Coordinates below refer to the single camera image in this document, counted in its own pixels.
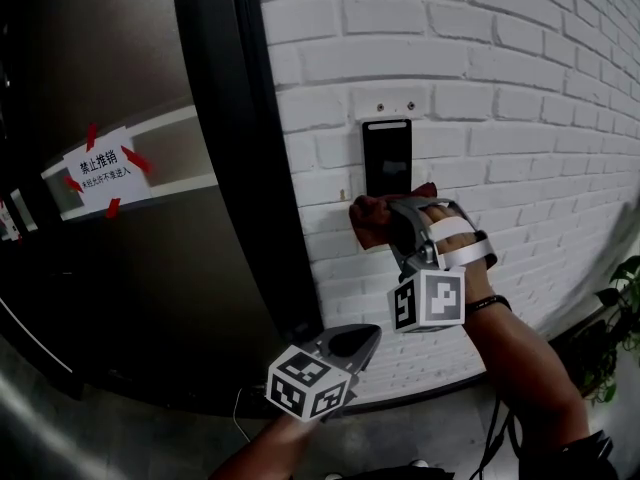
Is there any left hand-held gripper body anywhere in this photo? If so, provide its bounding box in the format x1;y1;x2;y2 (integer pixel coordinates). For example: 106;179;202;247
264;323;384;424

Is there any green potted plant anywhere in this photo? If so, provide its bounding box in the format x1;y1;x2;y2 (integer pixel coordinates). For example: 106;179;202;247
573;254;640;405

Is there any black cable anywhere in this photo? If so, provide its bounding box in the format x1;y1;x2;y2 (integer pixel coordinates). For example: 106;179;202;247
469;396;524;480

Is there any dark glass door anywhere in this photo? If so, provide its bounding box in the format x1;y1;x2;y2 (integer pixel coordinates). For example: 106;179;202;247
0;0;281;404

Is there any white frosted door band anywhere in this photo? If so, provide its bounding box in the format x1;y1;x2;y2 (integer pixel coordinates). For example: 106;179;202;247
40;104;219;222

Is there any black door frame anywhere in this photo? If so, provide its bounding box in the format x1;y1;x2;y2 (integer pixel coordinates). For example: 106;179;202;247
170;0;325;342

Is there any dark red cloth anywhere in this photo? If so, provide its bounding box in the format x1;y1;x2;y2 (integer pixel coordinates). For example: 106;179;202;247
348;181;438;251

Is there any black keypad device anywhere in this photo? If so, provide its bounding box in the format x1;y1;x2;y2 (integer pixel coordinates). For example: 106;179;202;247
361;118;414;199

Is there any person's left forearm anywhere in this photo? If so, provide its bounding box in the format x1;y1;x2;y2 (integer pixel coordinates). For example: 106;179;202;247
208;411;324;480

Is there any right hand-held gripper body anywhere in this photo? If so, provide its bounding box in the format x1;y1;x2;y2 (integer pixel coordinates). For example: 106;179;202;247
386;197;500;335

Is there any white cable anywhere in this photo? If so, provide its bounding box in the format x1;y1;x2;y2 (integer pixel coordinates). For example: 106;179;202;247
232;386;252;443

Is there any black sleeve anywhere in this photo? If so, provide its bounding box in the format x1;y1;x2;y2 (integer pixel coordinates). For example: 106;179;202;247
519;428;620;480

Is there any black wristband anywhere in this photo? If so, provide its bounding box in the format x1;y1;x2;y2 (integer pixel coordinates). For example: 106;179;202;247
464;294;513;315

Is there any small white paper sign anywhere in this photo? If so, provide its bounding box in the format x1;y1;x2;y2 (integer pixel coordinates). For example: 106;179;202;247
0;187;39;243

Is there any person's right forearm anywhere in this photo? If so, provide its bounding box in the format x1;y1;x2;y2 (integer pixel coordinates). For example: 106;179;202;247
462;265;592;452

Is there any person's right hand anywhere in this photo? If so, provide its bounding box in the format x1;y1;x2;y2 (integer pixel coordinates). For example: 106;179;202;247
423;204;495;303

